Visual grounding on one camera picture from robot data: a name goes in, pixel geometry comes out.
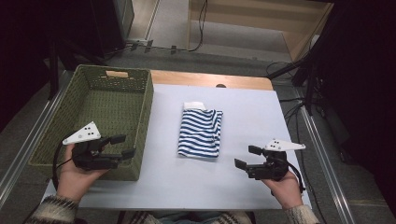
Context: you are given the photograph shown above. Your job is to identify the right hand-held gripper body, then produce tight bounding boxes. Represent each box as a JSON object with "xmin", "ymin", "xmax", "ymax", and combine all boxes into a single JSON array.
[{"xmin": 246, "ymin": 138, "xmax": 306, "ymax": 182}]

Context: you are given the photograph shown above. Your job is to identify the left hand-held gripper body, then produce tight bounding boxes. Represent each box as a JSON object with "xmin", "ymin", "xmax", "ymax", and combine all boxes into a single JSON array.
[{"xmin": 62, "ymin": 120, "xmax": 125, "ymax": 172}]

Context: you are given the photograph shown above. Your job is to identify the green woven basket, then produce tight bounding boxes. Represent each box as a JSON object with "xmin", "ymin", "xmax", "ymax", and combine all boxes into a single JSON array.
[{"xmin": 27, "ymin": 63, "xmax": 155, "ymax": 182}]

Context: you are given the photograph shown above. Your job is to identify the blue white striped shirt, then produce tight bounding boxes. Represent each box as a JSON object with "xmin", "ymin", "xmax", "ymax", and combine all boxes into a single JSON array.
[{"xmin": 177, "ymin": 101, "xmax": 224, "ymax": 159}]

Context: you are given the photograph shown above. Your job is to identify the person's right hand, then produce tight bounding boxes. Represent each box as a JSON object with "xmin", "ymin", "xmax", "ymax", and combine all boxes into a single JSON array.
[{"xmin": 261, "ymin": 171, "xmax": 304, "ymax": 210}]

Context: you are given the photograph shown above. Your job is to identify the person's left hand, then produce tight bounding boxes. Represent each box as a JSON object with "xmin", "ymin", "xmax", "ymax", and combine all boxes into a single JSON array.
[{"xmin": 56, "ymin": 144, "xmax": 110, "ymax": 202}]

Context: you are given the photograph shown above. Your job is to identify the white table cover sheet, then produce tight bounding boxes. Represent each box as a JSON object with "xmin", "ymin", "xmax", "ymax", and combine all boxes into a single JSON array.
[{"xmin": 41, "ymin": 83, "xmax": 312, "ymax": 211}]

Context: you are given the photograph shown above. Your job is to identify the black stand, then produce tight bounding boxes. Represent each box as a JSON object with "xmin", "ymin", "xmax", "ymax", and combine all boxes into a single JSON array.
[{"xmin": 265, "ymin": 36, "xmax": 321, "ymax": 117}]

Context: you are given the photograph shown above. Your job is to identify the white power strip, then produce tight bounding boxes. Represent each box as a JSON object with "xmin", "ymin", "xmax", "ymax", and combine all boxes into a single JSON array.
[{"xmin": 125, "ymin": 37, "xmax": 151, "ymax": 45}]

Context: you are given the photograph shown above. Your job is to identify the black cabinet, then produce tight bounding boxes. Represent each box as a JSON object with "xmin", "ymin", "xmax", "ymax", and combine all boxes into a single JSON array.
[{"xmin": 89, "ymin": 0, "xmax": 135, "ymax": 60}]

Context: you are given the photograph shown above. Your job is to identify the light wooden shelf unit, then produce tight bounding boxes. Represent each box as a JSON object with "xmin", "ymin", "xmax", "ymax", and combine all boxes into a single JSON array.
[{"xmin": 186, "ymin": 0, "xmax": 334, "ymax": 62}]

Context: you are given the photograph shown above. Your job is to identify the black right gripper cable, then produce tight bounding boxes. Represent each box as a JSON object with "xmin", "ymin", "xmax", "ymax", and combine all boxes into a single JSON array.
[{"xmin": 288, "ymin": 161, "xmax": 306, "ymax": 194}]

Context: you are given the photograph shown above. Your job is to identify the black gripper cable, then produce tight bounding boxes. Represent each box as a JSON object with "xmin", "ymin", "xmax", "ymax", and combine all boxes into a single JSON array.
[
  {"xmin": 51, "ymin": 139, "xmax": 75, "ymax": 191},
  {"xmin": 288, "ymin": 161, "xmax": 306, "ymax": 194}
]

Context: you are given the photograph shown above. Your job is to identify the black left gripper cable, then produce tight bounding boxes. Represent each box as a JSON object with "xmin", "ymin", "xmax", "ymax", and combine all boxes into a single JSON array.
[{"xmin": 51, "ymin": 139, "xmax": 75, "ymax": 191}]

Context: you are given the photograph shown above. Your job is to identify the metal floor rail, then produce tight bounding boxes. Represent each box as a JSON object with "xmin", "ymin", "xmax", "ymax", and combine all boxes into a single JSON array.
[
  {"xmin": 293, "ymin": 88, "xmax": 357, "ymax": 224},
  {"xmin": 0, "ymin": 70, "xmax": 75, "ymax": 208}
]

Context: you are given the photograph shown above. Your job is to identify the black floor cables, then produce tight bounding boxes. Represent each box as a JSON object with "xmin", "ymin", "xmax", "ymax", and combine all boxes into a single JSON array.
[{"xmin": 278, "ymin": 96, "xmax": 314, "ymax": 132}]

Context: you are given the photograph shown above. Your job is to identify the black hanging cable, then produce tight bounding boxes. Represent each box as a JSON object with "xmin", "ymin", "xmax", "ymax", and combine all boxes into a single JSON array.
[{"xmin": 187, "ymin": 0, "xmax": 209, "ymax": 53}]

